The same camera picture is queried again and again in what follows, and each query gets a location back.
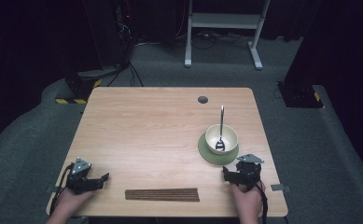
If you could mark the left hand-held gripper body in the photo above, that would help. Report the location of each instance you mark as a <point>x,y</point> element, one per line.
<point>79,180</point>

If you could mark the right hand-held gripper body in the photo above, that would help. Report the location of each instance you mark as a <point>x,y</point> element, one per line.
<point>250,172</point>

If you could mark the cream ceramic bowl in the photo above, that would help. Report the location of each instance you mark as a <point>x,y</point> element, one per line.
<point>229,137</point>

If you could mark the brown wooden chopstick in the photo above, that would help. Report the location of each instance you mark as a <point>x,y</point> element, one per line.
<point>162,196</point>
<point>162,193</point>
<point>162,189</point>

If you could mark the person's right hand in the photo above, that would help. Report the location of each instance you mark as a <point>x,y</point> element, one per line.
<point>247,200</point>

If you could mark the person's left hand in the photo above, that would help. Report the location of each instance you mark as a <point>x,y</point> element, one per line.
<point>70,203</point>

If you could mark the green round plate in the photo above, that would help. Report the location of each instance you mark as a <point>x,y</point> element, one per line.
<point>207,154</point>

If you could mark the metal spoon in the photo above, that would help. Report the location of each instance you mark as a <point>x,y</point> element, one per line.
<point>221,124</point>

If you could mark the dark round table grommet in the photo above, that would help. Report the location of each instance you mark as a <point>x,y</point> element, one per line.
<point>202,100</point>

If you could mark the black box on floor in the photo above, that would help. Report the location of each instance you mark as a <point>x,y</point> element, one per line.
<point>297,96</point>

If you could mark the black stand with striped base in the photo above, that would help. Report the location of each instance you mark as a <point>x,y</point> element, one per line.
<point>76,90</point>

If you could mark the dark equipment rack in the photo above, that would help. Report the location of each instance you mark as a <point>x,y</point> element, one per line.
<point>120,31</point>

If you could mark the white metal stand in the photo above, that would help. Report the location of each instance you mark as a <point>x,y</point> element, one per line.
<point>222,21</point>

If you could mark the grey table edge bracket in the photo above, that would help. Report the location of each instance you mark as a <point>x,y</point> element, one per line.
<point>53,189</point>
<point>280,187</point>

